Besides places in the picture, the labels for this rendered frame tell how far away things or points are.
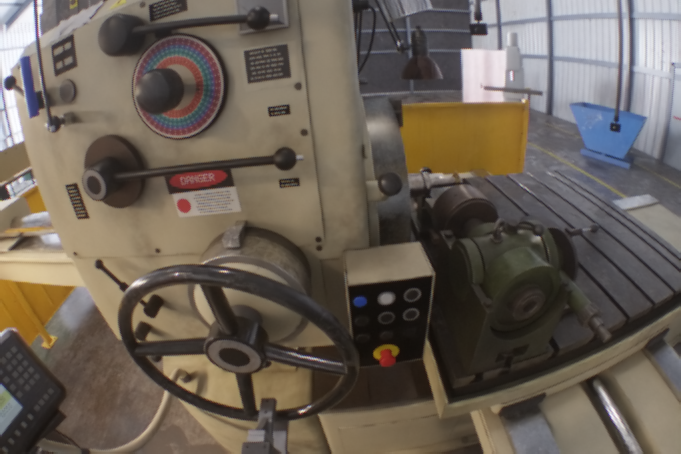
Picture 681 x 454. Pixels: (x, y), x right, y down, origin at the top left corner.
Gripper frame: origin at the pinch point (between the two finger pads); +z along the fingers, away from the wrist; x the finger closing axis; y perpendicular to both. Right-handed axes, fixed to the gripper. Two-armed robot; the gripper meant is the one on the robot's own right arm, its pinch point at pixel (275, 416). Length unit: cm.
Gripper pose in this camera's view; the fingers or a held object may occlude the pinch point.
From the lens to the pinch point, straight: 63.4
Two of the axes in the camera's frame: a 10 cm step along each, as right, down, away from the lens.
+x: 2.2, 8.8, 4.1
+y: -9.7, 2.2, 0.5
